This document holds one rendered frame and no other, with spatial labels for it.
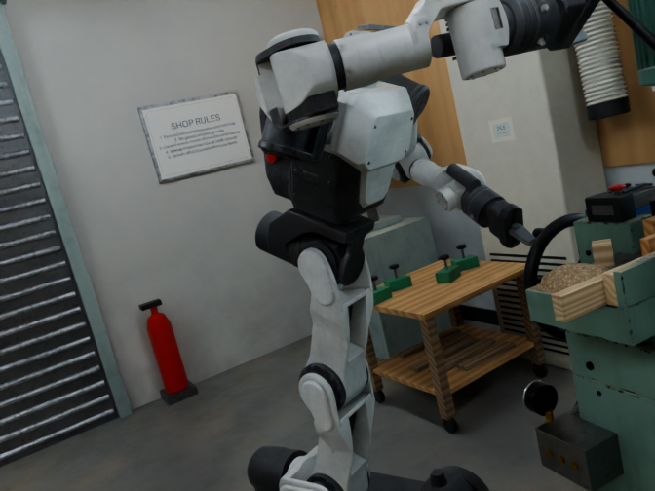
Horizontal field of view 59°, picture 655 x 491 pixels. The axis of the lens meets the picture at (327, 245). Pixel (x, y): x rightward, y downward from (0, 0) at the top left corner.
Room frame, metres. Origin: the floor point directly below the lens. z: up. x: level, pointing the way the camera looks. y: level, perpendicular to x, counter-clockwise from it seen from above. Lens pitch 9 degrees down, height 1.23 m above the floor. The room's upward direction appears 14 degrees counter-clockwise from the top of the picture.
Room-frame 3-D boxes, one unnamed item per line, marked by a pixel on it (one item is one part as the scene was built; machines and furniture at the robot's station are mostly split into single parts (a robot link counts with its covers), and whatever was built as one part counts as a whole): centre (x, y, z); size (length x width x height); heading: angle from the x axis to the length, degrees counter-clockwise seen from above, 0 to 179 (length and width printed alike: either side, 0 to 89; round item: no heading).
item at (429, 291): (2.52, -0.43, 0.32); 0.66 x 0.57 x 0.64; 120
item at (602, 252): (1.02, -0.49, 0.92); 0.04 x 0.03 x 0.04; 153
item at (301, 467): (1.57, 0.17, 0.28); 0.21 x 0.20 x 0.13; 52
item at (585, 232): (1.12, -0.59, 0.91); 0.15 x 0.14 x 0.09; 112
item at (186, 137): (3.68, 0.61, 1.48); 0.64 x 0.02 x 0.46; 118
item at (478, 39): (0.89, -0.30, 1.33); 0.11 x 0.11 x 0.11; 21
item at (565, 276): (0.94, -0.40, 0.92); 0.14 x 0.09 x 0.04; 22
